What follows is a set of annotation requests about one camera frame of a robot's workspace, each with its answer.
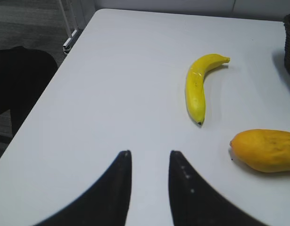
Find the yellow banana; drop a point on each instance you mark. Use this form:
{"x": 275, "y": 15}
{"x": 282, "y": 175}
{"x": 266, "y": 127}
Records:
{"x": 194, "y": 86}

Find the orange-yellow mango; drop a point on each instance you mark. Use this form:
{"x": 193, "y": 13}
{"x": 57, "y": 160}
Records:
{"x": 264, "y": 150}

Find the black chair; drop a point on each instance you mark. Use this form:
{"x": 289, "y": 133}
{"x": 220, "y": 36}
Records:
{"x": 24, "y": 75}

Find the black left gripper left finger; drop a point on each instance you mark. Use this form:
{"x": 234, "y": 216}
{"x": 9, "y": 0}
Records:
{"x": 105, "y": 203}

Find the white table leg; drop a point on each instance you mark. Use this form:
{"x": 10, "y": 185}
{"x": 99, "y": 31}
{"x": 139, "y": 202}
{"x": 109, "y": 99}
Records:
{"x": 71, "y": 35}

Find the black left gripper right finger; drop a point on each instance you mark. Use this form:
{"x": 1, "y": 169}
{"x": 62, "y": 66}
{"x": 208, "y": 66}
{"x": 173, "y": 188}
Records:
{"x": 194, "y": 202}

